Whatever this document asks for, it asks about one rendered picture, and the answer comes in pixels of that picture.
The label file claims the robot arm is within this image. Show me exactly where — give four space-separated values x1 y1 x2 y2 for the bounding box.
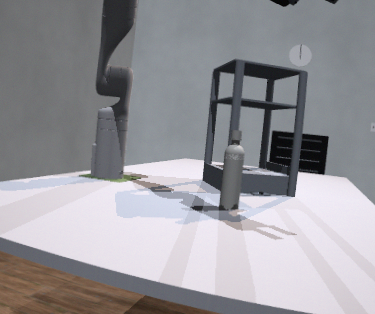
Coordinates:
90 0 137 179

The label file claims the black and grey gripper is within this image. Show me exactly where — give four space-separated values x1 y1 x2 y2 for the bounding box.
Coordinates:
270 0 338 7

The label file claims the grey bottle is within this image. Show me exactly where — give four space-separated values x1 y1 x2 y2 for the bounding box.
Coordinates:
219 130 244 210

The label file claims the dark grey shelving unit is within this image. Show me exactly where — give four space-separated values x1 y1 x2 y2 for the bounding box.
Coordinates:
202 59 308 197

